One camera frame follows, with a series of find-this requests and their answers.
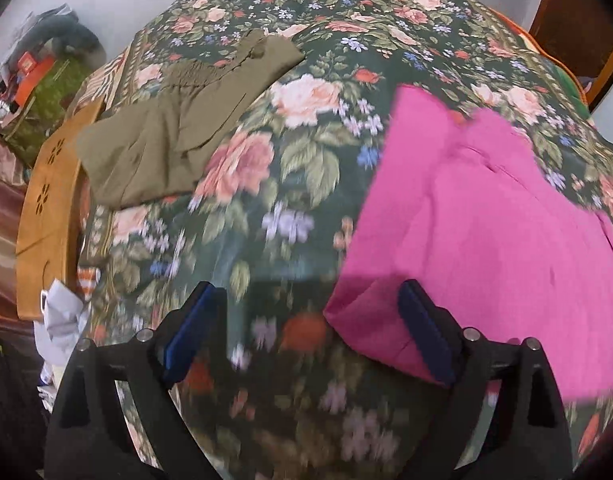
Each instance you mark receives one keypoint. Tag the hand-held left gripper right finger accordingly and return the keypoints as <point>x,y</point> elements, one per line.
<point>426,332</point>

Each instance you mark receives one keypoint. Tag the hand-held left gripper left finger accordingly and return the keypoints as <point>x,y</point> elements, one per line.
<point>191,335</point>

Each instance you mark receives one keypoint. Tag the pink pants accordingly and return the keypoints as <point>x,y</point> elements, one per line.
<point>476,240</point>

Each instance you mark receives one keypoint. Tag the olive green pants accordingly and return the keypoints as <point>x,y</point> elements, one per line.
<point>171,135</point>

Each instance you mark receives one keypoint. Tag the white paper pile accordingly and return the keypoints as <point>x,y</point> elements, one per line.
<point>61,320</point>

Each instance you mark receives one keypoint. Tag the brown wooden lap table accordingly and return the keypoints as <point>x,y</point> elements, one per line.
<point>46,210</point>

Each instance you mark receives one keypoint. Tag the pink brown curtain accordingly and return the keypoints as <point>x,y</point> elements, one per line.
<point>4,220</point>

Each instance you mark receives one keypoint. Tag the floral blanket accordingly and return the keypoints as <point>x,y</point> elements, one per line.
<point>296,110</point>

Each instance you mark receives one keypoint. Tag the striped cloth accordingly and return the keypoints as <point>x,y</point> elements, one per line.
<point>106,77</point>

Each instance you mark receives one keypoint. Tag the green patterned storage bin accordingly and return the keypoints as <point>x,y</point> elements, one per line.
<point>51,100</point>

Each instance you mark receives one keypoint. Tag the orange box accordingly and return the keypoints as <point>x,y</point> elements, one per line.
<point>34,77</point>

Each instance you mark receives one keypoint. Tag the orange green bedding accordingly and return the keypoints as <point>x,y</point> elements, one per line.
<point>551,55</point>

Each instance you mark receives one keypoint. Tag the brown wooden door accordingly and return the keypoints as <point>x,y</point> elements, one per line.
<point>581,25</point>

